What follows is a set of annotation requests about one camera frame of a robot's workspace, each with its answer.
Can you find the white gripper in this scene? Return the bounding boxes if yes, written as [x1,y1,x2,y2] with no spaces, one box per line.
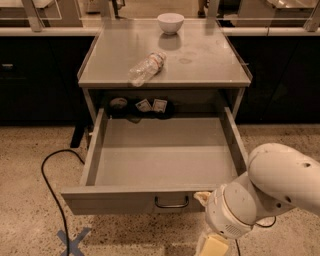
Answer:
[193,182,257,256]

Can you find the grey top drawer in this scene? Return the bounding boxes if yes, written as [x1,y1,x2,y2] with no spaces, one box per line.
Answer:
[61,108,247,215]

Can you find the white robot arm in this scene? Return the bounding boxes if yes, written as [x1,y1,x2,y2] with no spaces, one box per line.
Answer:
[194,143,320,256]

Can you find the white power adapter right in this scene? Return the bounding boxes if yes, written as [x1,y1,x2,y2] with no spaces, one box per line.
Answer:
[152,99,167,113]

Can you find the white power adapter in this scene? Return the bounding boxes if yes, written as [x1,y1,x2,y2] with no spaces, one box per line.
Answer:
[152,99,167,113]
[135,99,152,112]

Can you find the white power adapter left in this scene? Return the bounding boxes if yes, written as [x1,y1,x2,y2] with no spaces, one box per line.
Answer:
[135,99,152,112]

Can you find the blue tape cross marker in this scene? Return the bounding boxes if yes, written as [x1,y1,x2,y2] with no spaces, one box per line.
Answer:
[57,227,91,256]

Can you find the clear plastic water bottle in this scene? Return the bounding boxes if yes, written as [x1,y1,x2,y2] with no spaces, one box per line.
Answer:
[128,52,166,87]

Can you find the grey metal cabinet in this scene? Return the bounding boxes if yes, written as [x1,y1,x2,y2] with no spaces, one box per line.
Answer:
[78,19,252,118]

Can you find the white ceramic bowl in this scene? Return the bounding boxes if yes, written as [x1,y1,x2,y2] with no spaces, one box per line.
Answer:
[157,13,184,34]

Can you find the black drawer handle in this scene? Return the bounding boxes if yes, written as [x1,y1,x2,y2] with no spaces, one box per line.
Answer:
[154,196,189,209]

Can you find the black power cable right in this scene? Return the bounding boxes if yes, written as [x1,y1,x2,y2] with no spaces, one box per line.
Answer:
[234,215,278,256]

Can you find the black power cable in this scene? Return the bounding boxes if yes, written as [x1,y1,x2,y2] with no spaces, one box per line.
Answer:
[40,148,86,256]
[234,215,278,256]

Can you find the black power cable left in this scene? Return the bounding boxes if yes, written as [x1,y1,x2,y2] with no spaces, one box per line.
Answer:
[40,148,86,256]

